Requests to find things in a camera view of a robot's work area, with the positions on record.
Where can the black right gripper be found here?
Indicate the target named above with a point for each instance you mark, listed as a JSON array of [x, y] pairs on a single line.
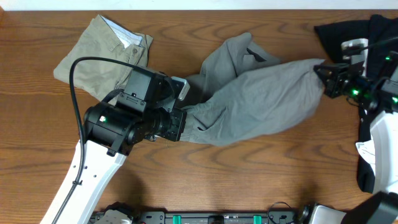
[[333, 84]]

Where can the right green clamp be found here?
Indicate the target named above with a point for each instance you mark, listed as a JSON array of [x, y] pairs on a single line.
[[257, 219]]

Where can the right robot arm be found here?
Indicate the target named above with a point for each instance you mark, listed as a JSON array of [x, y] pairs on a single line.
[[379, 99]]

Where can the left green clamp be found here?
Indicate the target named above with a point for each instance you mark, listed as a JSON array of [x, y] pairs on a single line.
[[176, 219]]

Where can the grey shorts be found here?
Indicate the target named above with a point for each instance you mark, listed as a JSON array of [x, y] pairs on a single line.
[[243, 92]]

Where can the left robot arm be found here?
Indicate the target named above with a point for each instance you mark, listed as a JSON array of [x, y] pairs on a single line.
[[144, 110]]

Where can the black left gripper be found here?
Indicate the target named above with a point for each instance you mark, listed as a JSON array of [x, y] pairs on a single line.
[[178, 119]]

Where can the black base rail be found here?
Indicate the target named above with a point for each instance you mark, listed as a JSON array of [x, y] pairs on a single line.
[[121, 213]]

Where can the green clamp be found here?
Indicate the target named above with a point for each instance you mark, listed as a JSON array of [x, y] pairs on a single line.
[[176, 219], [257, 219]]

